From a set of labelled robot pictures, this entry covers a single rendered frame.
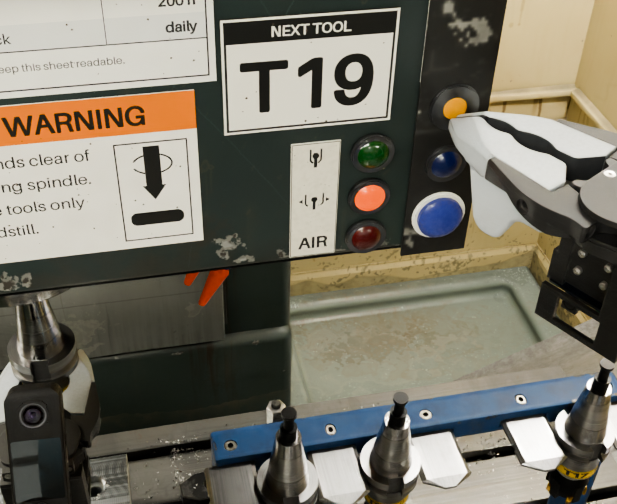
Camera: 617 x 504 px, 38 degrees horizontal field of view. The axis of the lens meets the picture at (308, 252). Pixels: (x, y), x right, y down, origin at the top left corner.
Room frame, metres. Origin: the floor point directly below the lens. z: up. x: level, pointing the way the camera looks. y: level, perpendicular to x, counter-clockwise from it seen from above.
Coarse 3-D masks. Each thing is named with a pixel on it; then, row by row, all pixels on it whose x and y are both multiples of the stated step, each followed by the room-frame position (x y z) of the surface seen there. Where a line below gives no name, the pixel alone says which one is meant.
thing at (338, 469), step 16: (336, 448) 0.61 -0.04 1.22; (352, 448) 0.61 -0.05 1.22; (320, 464) 0.59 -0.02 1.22; (336, 464) 0.59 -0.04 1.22; (352, 464) 0.59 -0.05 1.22; (320, 480) 0.57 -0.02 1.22; (336, 480) 0.57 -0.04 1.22; (352, 480) 0.57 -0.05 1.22; (320, 496) 0.55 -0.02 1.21; (336, 496) 0.55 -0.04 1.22; (352, 496) 0.55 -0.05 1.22
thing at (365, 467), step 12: (372, 444) 0.61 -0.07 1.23; (360, 456) 0.59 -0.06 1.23; (360, 468) 0.58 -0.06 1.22; (372, 468) 0.58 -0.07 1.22; (372, 480) 0.56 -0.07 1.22; (384, 480) 0.56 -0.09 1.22; (396, 480) 0.57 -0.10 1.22; (408, 480) 0.56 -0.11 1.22; (372, 492) 0.56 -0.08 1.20; (384, 492) 0.56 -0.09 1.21; (408, 492) 0.56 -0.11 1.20
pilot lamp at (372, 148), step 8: (368, 144) 0.45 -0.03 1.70; (376, 144) 0.45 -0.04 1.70; (384, 144) 0.45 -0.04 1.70; (360, 152) 0.45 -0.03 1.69; (368, 152) 0.45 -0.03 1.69; (376, 152) 0.45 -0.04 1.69; (384, 152) 0.45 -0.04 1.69; (360, 160) 0.45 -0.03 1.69; (368, 160) 0.45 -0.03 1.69; (376, 160) 0.45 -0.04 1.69; (384, 160) 0.45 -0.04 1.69; (368, 168) 0.45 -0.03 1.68
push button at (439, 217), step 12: (432, 204) 0.46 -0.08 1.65; (444, 204) 0.46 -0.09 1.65; (456, 204) 0.46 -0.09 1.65; (420, 216) 0.46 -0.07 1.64; (432, 216) 0.46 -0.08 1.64; (444, 216) 0.46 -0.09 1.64; (456, 216) 0.46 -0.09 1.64; (420, 228) 0.46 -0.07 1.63; (432, 228) 0.46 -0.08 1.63; (444, 228) 0.46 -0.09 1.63
